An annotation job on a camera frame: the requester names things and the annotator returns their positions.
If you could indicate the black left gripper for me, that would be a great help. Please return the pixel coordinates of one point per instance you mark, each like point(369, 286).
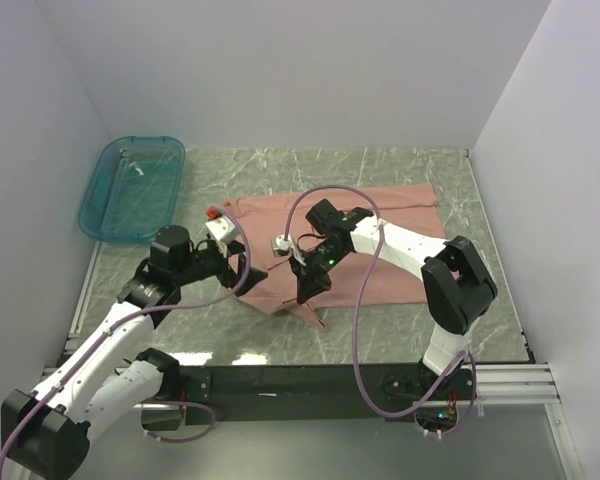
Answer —
point(227, 276)

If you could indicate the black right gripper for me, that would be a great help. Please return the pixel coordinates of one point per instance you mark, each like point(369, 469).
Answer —
point(310, 281)

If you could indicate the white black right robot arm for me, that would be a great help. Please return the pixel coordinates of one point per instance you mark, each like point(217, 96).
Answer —
point(458, 286)

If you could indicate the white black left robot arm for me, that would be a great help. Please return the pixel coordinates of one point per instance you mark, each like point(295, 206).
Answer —
point(105, 340)

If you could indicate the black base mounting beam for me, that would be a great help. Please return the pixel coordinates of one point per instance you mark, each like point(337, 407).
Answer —
point(193, 395)

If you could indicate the teal transparent plastic bin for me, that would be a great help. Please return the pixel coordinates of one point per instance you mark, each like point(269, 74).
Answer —
point(133, 190)

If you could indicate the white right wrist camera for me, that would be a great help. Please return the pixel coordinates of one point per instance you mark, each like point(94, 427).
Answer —
point(285, 246)

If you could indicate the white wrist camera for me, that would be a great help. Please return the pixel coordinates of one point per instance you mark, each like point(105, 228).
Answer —
point(285, 246)
point(221, 230)

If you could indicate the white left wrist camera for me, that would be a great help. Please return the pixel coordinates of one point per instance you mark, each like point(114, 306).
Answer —
point(221, 230)

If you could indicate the aluminium frame rail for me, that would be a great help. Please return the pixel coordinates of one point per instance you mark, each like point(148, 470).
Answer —
point(497, 384)

